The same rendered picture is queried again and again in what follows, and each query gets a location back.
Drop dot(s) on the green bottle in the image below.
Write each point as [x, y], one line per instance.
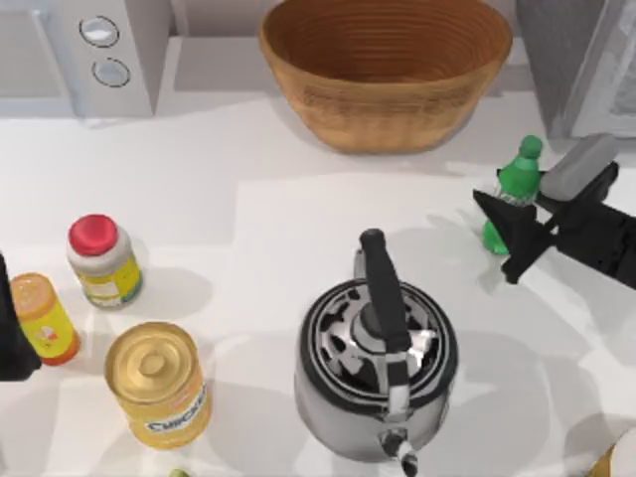
[517, 171]

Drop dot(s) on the brown woven basket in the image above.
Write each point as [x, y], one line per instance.
[382, 104]

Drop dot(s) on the white and yellow round object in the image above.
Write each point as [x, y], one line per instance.
[618, 457]

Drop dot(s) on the yellow can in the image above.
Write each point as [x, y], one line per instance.
[159, 382]

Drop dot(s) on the pale microwave oven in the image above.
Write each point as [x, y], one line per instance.
[144, 59]

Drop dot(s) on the white jar with red lid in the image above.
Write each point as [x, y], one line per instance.
[107, 268]

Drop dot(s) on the small green object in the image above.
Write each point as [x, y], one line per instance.
[179, 473]

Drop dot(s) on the round microwave knob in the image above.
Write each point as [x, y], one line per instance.
[111, 72]
[99, 30]

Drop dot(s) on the orange and yellow bottle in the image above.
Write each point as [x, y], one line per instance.
[47, 323]

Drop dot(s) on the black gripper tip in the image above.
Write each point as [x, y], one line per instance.
[12, 338]

